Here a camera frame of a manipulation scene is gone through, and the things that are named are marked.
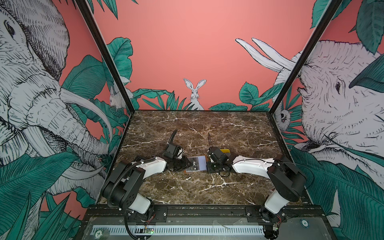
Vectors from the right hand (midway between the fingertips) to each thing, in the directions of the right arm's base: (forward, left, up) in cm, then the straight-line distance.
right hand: (205, 167), depth 88 cm
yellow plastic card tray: (+14, -14, -4) cm, 20 cm away
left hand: (+2, +8, +2) cm, 8 cm away
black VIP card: (+5, +7, -2) cm, 8 cm away
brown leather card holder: (+4, +1, -3) cm, 5 cm away
